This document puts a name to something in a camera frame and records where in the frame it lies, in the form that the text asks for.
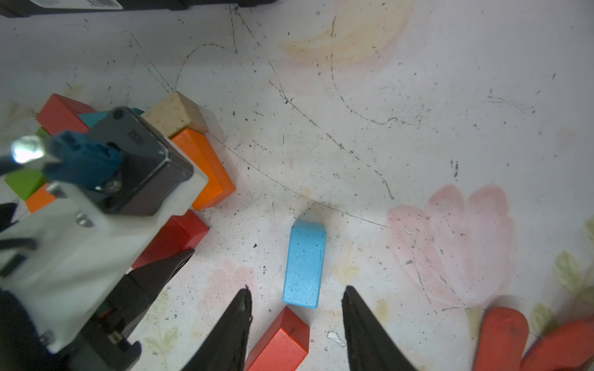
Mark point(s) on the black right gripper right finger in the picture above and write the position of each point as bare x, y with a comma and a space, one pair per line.
369, 347

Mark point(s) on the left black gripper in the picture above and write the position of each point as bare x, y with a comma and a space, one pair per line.
60, 265

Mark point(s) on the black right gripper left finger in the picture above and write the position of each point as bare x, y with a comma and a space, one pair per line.
226, 346

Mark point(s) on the dark red rectangular block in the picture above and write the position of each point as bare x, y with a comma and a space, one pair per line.
180, 233

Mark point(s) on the orange rectangular block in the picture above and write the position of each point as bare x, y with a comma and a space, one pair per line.
197, 147

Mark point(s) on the light blue block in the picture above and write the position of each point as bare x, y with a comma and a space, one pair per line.
304, 269

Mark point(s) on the green rectangular block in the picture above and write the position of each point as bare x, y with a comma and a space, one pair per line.
23, 181

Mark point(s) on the natural wood rectangular block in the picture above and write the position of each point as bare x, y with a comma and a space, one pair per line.
175, 114

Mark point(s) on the teal triangular block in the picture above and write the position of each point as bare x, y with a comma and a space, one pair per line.
95, 118

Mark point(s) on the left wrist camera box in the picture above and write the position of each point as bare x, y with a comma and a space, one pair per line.
122, 165

